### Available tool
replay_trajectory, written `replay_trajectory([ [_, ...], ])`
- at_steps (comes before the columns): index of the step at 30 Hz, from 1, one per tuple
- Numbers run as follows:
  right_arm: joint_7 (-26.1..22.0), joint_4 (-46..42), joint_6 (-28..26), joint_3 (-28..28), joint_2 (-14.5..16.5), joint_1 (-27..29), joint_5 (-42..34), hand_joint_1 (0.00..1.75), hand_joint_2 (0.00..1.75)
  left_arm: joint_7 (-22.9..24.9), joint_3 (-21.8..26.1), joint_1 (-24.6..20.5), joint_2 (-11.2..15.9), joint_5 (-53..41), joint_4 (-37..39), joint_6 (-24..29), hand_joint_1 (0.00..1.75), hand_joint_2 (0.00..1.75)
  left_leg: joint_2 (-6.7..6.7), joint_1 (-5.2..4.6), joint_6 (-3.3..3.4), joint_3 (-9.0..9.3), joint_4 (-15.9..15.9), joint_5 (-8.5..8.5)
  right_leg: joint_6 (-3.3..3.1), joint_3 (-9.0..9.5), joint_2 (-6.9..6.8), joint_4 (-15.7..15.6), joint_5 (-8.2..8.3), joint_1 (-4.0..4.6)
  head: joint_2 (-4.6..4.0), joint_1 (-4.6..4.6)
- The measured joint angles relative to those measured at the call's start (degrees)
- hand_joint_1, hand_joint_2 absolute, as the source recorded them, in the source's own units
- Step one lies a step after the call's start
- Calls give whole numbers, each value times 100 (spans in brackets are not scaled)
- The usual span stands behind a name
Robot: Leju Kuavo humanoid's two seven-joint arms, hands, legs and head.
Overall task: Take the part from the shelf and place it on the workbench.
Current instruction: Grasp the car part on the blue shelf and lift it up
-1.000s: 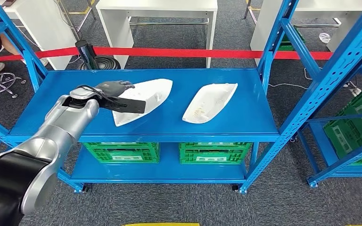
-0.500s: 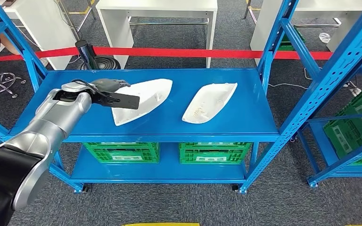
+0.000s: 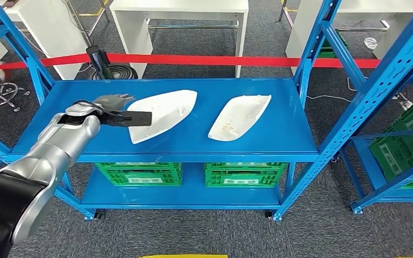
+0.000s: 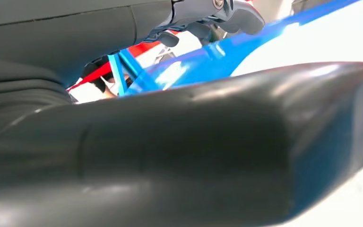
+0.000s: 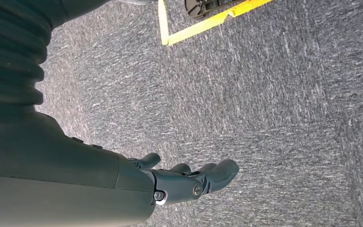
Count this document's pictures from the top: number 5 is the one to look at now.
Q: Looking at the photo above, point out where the black robot foot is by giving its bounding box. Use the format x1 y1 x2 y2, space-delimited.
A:
184 0 243 20

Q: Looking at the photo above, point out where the yellow floor tape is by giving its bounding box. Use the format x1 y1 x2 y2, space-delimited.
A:
158 0 273 47

